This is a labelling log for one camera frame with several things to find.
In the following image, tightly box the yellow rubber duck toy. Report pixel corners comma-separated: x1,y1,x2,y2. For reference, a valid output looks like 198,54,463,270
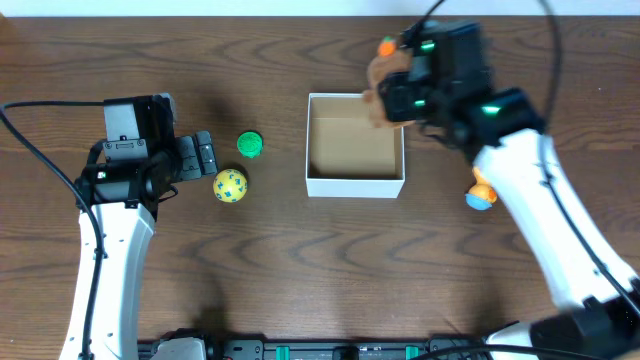
465,167,498,211

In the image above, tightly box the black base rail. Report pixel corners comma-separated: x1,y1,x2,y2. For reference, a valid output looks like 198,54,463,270
138,329,482,360

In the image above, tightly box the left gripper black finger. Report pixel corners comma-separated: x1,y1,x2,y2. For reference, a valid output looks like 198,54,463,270
195,131,218,176
176,136,202,181

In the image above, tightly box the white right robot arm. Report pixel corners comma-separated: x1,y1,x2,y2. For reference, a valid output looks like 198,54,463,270
366,20,639,359

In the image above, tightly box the white cardboard box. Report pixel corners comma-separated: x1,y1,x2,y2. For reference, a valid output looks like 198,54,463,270
305,93,406,198

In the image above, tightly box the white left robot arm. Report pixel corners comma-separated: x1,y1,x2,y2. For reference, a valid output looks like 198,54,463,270
60,93,218,359

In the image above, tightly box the green ridged toy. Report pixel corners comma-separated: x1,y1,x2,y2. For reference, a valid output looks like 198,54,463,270
237,131,264,158

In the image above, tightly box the brown plush toy with carrot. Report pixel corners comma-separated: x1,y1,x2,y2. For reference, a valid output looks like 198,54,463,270
362,36,415,129

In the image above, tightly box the yellow ball with blue marks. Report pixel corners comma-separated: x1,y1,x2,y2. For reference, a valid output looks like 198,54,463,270
213,169,248,203

